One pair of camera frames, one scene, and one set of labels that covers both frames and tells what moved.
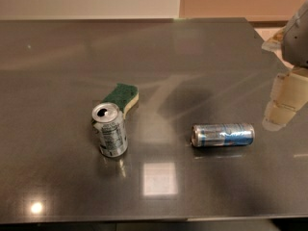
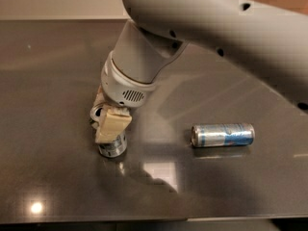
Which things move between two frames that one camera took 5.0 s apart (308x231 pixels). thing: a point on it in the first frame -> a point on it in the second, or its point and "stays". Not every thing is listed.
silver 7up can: x=111 y=127 stays
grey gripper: x=295 y=45 -> x=119 y=89
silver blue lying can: x=205 y=135 stays
